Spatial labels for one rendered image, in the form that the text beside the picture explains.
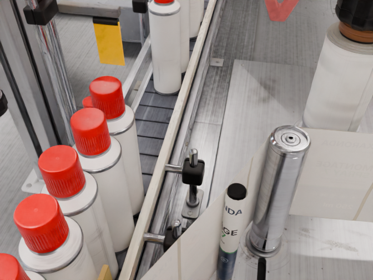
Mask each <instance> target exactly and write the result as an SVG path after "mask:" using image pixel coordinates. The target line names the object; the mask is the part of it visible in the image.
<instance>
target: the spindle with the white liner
mask: <svg viewBox="0 0 373 280"><path fill-rule="evenodd" d="M335 13H336V15H337V17H338V19H339V20H340V21H339V22H335V23H333V24H332V25H331V26H330V27H329V28H328V29H327V31H326V36H325V40H324V44H323V47H322V50H321V53H320V57H319V61H318V64H317V69H316V72H315V75H314V79H313V81H312V85H311V90H310V93H309V96H308V100H307V103H306V107H305V109H304V111H303V115H302V121H301V122H300V124H299V127H306V128H319V129H332V130H338V131H349V132H358V131H359V128H360V123H361V121H362V119H363V117H364V114H365V111H366V109H367V106H368V104H369V102H370V100H371V98H372V95H373V0H337V4H336V7H335Z"/></svg>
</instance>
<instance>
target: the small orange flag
mask: <svg viewBox="0 0 373 280"><path fill-rule="evenodd" d="M93 26H94V31H95V37H96V41H97V47H98V53H99V59H100V63H104V64H114V65H120V66H124V65H125V61H124V53H123V45H122V37H121V32H120V23H119V18H112V17H100V16H93Z"/></svg>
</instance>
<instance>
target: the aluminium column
mask: <svg viewBox="0 0 373 280"><path fill-rule="evenodd" d="M12 1H13V4H14V7H15V10H16V13H17V16H18V19H19V22H20V25H21V28H22V31H23V35H24V38H25V40H26V44H27V47H28V50H29V54H30V56H31V59H32V63H33V66H34V70H35V72H36V75H37V79H38V83H39V86H40V89H41V92H42V96H43V100H44V103H45V105H46V108H45V106H44V103H43V100H42V96H41V93H40V91H39V88H38V85H37V81H36V78H35V76H34V73H33V69H32V66H31V63H30V61H29V58H28V54H27V51H26V48H25V46H24V43H23V39H22V36H21V33H20V31H19V28H18V24H17V21H16V18H15V16H14V13H13V9H12V6H11V3H10V1H9V0H0V89H1V90H2V91H3V92H4V94H5V96H6V99H7V101H8V104H7V106H8V109H9V111H10V113H11V116H12V118H13V121H14V123H15V125H16V128H17V130H18V133H19V135H20V137H21V140H22V142H23V144H24V147H25V149H26V151H27V154H28V157H29V159H30V161H31V163H32V166H33V168H34V171H35V173H36V175H37V178H38V180H39V182H44V179H43V177H42V174H41V172H40V170H39V167H38V160H39V158H40V156H41V154H42V153H43V152H44V151H45V150H47V149H48V148H51V147H53V146H57V141H58V144H59V145H66V146H68V145H69V144H68V141H67V138H66V135H65V131H64V128H63V125H62V121H61V118H60V115H59V112H58V108H57V105H56V101H55V99H54V95H53V92H52V88H51V85H50V82H49V79H48V75H47V72H46V68H45V66H44V63H43V59H42V55H41V52H40V50H39V46H38V43H37V39H36V35H35V33H34V30H33V26H32V24H27V21H26V18H25V16H24V13H23V8H24V7H25V6H26V3H25V0H12ZM46 109H47V111H46ZM47 112H48V115H49V118H48V115H47ZM49 119H50V121H51V123H50V121H49ZM51 124H52V126H51ZM52 127H53V130H54V133H55V135H56V138H57V141H56V138H55V136H54V133H53V130H52Z"/></svg>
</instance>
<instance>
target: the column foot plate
mask: <svg viewBox="0 0 373 280"><path fill-rule="evenodd" d="M44 184H45V183H44V182H39V180H38V178H37V175H36V173H35V171H34V169H33V170H32V171H31V173H30V175H29V176H28V178H27V179H26V181H25V183H24V184H23V186H22V191H24V192H29V193H35V194H39V193H41V190H42V188H43V186H44Z"/></svg>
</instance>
